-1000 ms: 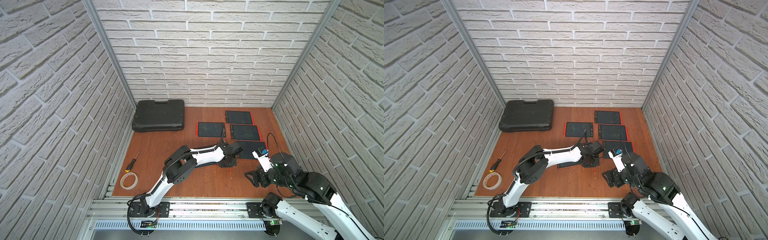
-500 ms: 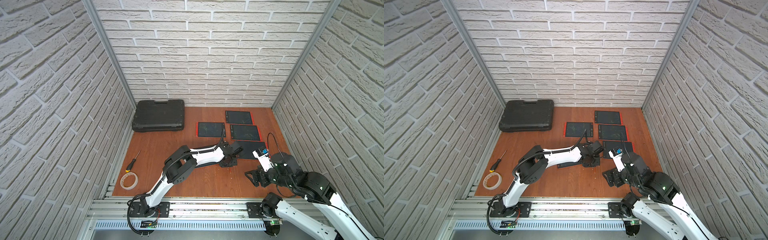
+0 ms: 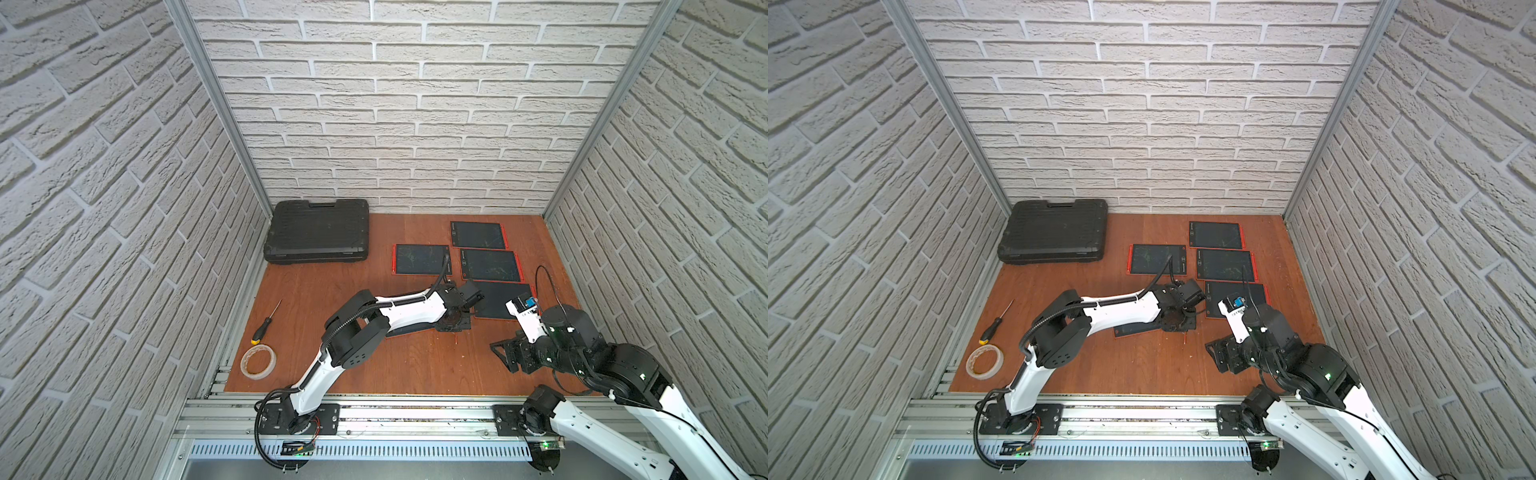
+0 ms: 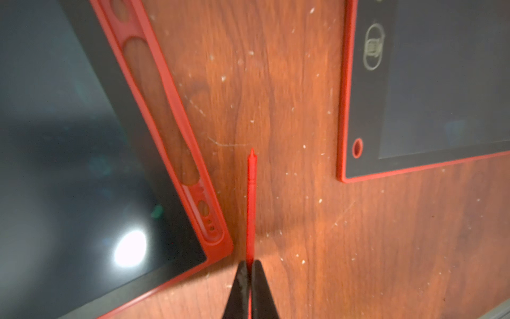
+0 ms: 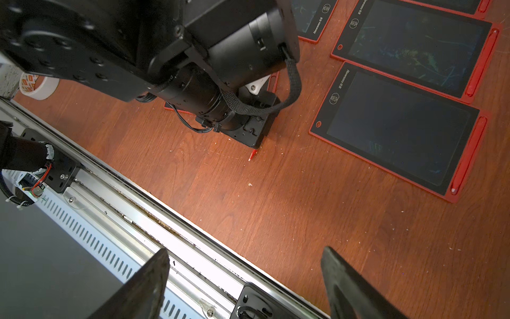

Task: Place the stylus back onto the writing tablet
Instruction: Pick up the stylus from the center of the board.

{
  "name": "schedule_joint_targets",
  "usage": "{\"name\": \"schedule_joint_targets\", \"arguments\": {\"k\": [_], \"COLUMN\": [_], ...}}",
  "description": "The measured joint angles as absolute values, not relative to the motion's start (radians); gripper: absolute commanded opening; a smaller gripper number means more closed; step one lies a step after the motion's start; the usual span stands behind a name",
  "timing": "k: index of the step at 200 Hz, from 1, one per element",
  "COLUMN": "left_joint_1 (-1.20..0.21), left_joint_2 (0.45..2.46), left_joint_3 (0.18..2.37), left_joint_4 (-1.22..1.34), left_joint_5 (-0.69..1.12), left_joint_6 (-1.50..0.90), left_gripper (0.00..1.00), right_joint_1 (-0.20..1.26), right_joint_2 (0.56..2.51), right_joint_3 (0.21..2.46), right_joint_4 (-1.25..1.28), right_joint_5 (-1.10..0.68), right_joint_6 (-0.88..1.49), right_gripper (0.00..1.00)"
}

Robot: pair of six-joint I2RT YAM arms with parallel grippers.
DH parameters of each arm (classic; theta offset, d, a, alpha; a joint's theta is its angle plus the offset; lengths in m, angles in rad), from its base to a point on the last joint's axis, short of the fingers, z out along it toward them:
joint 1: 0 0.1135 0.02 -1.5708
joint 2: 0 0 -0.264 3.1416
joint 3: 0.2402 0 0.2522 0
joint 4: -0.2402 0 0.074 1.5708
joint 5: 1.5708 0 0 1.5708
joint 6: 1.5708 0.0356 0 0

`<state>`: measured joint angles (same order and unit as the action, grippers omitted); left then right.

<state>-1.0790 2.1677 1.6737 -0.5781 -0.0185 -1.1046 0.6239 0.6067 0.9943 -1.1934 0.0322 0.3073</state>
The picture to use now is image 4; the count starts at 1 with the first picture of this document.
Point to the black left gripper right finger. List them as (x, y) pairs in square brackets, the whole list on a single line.
[(262, 302)]

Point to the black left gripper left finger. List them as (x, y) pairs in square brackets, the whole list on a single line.
[(238, 303)]

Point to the red stylus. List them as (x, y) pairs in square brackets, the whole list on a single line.
[(251, 223)]

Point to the red tablet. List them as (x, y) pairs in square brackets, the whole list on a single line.
[(93, 217), (423, 84)]

